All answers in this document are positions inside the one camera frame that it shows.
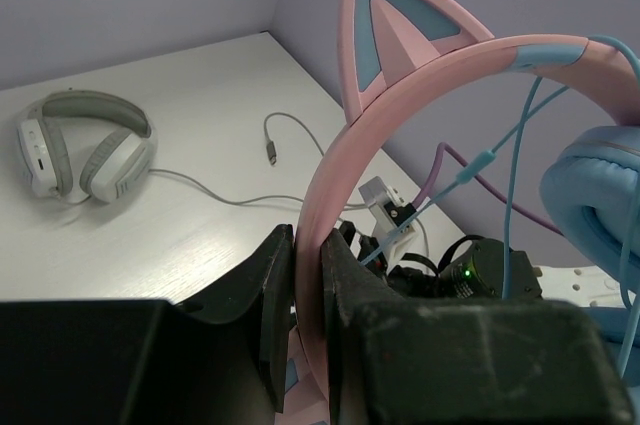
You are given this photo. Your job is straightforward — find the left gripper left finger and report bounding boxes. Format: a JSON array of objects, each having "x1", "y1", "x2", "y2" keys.
[{"x1": 176, "y1": 224, "x2": 294, "y2": 413}]

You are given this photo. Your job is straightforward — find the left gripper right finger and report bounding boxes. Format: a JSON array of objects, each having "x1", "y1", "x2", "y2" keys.
[{"x1": 321, "y1": 230, "x2": 440, "y2": 424}]

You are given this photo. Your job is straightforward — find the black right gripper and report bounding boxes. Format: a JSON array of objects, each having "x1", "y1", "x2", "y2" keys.
[{"x1": 338, "y1": 219, "x2": 399, "y2": 290}]

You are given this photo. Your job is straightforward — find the light blue headphone cable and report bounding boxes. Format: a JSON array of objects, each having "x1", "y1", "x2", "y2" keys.
[{"x1": 357, "y1": 34, "x2": 640, "y2": 381}]

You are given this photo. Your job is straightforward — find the pink blue cat-ear headphones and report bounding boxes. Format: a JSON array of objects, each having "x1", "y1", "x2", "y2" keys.
[{"x1": 276, "y1": 0, "x2": 639, "y2": 424}]

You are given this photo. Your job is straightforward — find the white grey headphones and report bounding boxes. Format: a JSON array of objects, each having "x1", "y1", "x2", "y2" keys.
[{"x1": 16, "y1": 89, "x2": 158, "y2": 203}]

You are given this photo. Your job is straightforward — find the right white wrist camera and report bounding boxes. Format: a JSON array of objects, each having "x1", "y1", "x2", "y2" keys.
[{"x1": 358, "y1": 176, "x2": 418, "y2": 268}]

